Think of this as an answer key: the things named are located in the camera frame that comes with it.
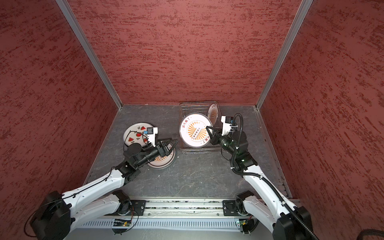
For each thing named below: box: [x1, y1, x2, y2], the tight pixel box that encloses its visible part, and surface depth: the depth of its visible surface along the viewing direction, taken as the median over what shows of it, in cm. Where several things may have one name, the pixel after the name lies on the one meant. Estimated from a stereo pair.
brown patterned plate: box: [147, 148, 177, 169], surface depth 88 cm
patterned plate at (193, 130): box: [179, 112, 213, 149], surface depth 76 cm
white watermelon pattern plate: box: [123, 122, 154, 147], surface depth 102 cm
